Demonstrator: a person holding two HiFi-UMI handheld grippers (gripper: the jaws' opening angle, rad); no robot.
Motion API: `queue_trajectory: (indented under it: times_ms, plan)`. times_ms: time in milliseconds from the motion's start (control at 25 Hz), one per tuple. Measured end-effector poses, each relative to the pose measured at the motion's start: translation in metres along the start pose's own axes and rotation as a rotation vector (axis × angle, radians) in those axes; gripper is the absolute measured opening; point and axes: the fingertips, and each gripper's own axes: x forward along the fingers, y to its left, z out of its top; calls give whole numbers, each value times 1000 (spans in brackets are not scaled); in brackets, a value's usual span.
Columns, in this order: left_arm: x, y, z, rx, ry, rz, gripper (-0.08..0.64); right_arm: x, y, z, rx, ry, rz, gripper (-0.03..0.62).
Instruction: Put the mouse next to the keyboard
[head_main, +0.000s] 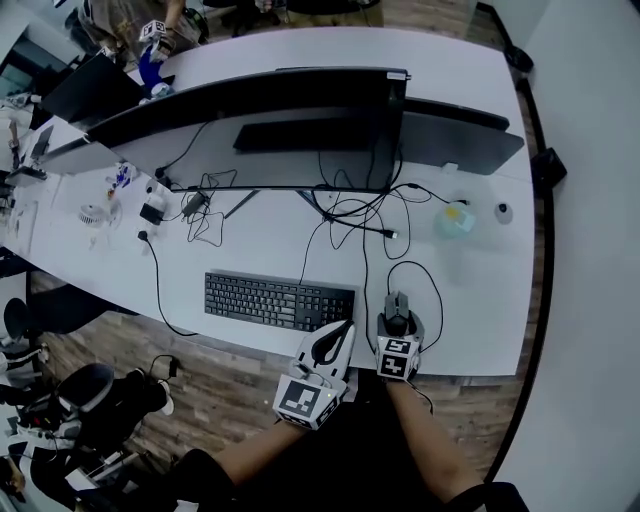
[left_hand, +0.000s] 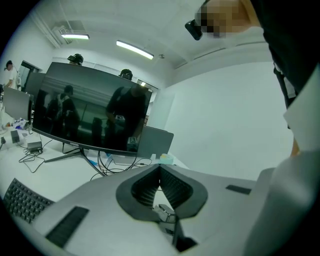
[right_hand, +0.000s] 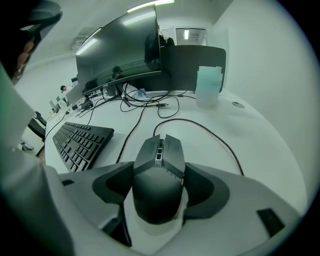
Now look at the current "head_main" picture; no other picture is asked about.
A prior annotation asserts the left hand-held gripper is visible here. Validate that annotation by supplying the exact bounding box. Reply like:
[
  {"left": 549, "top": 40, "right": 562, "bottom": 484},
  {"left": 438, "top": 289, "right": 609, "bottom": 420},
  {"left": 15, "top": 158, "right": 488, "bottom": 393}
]
[{"left": 272, "top": 319, "right": 358, "bottom": 432}]

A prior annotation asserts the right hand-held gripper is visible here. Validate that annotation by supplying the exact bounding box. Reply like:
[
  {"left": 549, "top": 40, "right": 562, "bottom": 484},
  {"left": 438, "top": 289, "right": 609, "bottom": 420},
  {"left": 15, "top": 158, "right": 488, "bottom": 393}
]
[{"left": 374, "top": 309, "right": 427, "bottom": 384}]

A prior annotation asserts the black wired mouse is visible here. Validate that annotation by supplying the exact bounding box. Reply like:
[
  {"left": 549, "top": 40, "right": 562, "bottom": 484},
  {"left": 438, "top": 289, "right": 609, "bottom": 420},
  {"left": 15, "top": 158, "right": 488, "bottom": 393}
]
[{"left": 383, "top": 290, "right": 419, "bottom": 337}]

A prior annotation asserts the black keyboard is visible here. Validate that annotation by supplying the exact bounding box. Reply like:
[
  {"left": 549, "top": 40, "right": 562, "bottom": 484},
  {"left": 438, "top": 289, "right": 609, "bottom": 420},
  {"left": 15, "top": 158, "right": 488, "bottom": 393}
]
[{"left": 203, "top": 270, "right": 358, "bottom": 333}]

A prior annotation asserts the person's left forearm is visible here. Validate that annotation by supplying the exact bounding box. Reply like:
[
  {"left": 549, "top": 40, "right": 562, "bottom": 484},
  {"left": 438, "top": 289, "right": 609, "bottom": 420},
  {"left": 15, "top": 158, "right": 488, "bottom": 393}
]
[{"left": 218, "top": 418, "right": 314, "bottom": 487}]

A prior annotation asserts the person's right forearm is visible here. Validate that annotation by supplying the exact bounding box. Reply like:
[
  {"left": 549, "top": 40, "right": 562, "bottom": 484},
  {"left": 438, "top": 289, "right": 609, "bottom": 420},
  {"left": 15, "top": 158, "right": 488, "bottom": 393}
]
[{"left": 385, "top": 380, "right": 485, "bottom": 503}]

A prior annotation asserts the pale green round container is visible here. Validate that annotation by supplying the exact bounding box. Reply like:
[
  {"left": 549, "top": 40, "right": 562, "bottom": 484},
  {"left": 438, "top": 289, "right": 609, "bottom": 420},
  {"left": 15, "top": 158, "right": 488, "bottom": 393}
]
[{"left": 432, "top": 201, "right": 477, "bottom": 242}]

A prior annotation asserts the black monitor stand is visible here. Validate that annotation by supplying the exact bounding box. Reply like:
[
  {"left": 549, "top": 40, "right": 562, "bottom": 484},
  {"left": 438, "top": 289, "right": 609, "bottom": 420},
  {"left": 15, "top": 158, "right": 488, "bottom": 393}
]
[{"left": 223, "top": 188, "right": 331, "bottom": 222}]

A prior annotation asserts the black power brick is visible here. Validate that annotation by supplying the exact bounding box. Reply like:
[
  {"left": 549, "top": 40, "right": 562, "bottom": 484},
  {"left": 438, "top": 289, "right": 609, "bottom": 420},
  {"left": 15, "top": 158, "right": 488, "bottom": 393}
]
[{"left": 181, "top": 191, "right": 212, "bottom": 217}]

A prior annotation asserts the black floor box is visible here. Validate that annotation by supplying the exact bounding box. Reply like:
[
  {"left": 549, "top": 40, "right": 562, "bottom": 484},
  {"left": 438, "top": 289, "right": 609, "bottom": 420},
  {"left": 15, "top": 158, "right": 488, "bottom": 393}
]
[{"left": 529, "top": 147, "right": 569, "bottom": 188}]

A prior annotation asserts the black power adapter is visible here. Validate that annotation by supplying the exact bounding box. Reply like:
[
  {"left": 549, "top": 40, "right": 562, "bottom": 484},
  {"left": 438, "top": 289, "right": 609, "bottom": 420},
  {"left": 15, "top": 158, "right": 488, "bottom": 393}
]
[{"left": 138, "top": 201, "right": 167, "bottom": 227}]

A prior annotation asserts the black curved monitor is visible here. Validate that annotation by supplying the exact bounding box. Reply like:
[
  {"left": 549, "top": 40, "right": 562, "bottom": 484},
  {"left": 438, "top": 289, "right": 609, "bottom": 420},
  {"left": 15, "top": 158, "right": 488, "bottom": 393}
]
[{"left": 83, "top": 66, "right": 409, "bottom": 195}]

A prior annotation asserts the small white desk fan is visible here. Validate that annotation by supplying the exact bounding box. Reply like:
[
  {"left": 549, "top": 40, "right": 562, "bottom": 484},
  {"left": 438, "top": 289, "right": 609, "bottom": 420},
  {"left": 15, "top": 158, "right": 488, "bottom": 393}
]
[{"left": 76, "top": 201, "right": 124, "bottom": 235}]

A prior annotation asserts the black waste bin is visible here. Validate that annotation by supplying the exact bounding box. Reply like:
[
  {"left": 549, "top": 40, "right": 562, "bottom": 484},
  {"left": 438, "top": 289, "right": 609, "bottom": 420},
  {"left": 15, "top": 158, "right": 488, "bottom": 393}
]
[{"left": 503, "top": 43, "right": 535, "bottom": 72}]

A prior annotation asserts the black round stool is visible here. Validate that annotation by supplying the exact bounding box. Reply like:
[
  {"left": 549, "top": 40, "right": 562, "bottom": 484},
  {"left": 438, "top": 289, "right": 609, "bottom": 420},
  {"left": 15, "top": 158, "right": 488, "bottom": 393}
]
[{"left": 2, "top": 297, "right": 32, "bottom": 343}]

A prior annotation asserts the blue object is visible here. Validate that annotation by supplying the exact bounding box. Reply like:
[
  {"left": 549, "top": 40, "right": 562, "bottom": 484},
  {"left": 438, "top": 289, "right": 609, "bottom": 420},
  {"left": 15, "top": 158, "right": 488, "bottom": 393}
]
[{"left": 138, "top": 48, "right": 167, "bottom": 87}]

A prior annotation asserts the black flat monitor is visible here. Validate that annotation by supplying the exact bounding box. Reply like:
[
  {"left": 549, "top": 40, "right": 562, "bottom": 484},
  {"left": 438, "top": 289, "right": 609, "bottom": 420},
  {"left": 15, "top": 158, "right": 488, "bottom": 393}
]
[{"left": 39, "top": 51, "right": 147, "bottom": 126}]

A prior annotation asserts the black mouse cable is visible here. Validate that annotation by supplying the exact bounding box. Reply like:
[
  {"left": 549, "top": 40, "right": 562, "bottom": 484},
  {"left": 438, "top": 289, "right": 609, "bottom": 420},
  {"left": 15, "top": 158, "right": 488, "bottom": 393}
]
[{"left": 386, "top": 260, "right": 445, "bottom": 357}]

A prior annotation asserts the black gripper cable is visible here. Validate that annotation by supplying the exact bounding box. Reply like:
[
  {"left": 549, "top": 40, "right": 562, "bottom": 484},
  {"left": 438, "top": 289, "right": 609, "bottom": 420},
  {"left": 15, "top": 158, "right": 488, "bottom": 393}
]
[{"left": 405, "top": 378, "right": 435, "bottom": 416}]

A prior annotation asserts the black keyboard cable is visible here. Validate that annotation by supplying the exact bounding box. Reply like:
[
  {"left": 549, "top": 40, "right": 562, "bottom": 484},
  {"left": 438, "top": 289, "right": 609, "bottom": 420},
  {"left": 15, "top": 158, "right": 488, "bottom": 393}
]
[{"left": 298, "top": 217, "right": 331, "bottom": 287}]

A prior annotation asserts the black loose connector cable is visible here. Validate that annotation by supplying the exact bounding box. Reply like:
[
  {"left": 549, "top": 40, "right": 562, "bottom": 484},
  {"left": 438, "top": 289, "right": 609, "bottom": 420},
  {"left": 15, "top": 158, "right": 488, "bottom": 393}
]
[{"left": 314, "top": 182, "right": 434, "bottom": 261}]

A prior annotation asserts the black plug with cable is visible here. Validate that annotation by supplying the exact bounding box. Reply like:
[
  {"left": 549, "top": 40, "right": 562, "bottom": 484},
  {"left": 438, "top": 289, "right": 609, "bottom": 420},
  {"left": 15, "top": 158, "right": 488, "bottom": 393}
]
[{"left": 136, "top": 229, "right": 202, "bottom": 337}]

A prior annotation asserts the small white round camera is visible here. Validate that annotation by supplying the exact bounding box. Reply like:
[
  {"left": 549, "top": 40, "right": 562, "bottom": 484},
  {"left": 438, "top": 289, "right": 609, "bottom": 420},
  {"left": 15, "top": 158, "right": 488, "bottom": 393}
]
[{"left": 144, "top": 180, "right": 170, "bottom": 209}]

